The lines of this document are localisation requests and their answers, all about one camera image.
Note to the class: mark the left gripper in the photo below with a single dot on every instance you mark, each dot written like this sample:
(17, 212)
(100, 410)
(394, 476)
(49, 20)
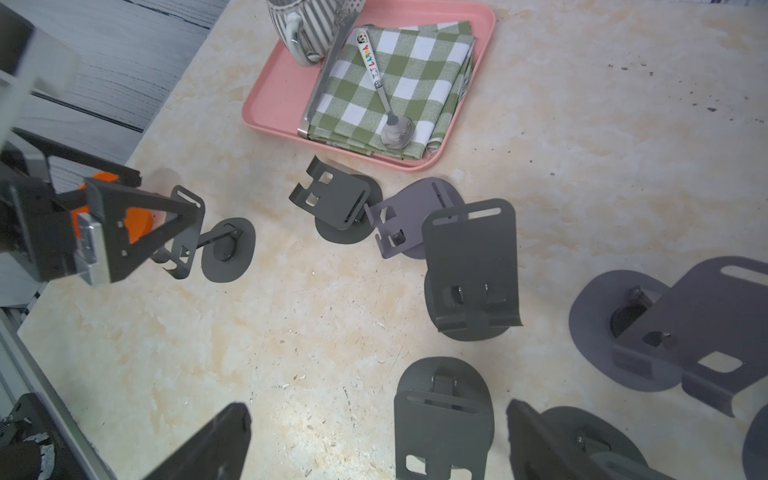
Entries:
(121, 228)

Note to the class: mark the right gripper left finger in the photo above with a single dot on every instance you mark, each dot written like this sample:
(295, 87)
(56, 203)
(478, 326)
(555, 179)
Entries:
(217, 451)

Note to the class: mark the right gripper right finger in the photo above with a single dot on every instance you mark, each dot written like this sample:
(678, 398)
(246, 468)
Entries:
(538, 451)

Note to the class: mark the dark green phone stand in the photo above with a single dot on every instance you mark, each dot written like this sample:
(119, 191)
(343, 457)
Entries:
(443, 420)
(337, 201)
(471, 285)
(227, 249)
(602, 443)

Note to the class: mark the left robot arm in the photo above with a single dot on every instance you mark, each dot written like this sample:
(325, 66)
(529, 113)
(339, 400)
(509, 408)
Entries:
(102, 232)

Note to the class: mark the orange plastic bowl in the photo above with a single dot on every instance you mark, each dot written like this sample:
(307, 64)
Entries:
(138, 221)

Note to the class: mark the pink tray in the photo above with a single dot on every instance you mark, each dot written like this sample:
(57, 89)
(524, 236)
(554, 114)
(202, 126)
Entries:
(277, 100)

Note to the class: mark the green checkered cloth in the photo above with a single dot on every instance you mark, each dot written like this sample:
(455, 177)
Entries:
(425, 71)

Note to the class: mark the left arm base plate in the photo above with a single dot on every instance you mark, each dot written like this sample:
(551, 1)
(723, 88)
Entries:
(32, 447)

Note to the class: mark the aluminium front rail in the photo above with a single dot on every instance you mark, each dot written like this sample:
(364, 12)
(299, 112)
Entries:
(20, 374)

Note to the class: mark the white handled spoon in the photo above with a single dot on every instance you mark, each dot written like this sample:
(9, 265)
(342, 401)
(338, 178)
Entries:
(398, 130)

